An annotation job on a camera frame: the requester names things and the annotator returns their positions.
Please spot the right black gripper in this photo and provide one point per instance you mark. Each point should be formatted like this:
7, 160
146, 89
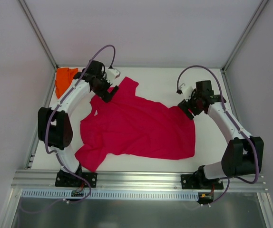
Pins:
189, 108

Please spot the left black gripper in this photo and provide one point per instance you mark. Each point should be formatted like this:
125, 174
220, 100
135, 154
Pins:
105, 90

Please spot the red t shirt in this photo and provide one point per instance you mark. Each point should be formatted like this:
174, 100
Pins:
133, 125

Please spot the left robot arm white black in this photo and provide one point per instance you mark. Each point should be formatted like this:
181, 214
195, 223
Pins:
54, 126

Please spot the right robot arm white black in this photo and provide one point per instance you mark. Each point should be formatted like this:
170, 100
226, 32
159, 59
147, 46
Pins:
243, 155

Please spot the orange t shirt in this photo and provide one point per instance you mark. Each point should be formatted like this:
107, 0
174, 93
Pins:
64, 77

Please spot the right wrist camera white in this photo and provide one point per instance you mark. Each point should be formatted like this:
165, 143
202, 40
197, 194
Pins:
185, 90

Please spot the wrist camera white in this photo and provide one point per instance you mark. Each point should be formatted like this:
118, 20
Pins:
112, 73
185, 90

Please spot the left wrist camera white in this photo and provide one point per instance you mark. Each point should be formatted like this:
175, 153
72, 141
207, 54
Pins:
112, 73

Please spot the right aluminium frame post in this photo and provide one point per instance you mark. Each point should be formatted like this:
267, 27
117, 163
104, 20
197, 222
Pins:
254, 18

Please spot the aluminium frame post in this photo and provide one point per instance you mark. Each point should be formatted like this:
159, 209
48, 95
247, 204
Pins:
27, 12
254, 18

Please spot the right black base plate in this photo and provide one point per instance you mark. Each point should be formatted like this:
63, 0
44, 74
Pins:
196, 182

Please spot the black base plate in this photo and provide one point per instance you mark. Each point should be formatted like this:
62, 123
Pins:
196, 182
91, 179

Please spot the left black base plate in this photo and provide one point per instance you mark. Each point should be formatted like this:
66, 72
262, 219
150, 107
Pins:
91, 179

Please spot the left aluminium frame post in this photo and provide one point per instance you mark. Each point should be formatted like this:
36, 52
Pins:
27, 12

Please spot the aluminium mounting rail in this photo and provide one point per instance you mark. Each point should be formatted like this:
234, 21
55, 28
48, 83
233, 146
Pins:
120, 180

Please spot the white slotted cable duct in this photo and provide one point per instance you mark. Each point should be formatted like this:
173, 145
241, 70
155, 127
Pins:
111, 195

